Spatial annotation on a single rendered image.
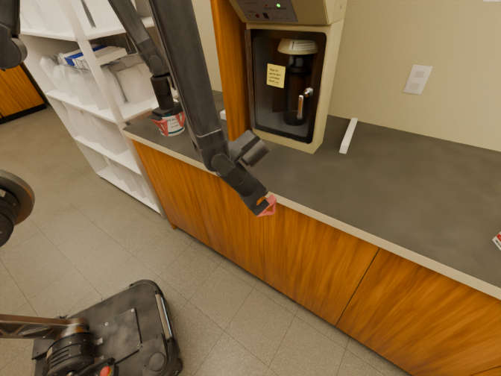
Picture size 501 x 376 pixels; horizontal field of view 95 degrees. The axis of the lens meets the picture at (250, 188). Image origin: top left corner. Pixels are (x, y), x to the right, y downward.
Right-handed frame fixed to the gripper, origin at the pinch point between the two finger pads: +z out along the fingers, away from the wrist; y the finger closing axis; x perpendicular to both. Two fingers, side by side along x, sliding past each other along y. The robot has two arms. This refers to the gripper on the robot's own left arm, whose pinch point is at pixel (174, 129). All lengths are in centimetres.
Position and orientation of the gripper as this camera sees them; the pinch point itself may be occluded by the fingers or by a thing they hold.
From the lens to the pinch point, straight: 99.8
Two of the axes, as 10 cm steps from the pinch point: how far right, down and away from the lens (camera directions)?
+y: 5.4, -5.8, 6.0
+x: -8.4, -3.3, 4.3
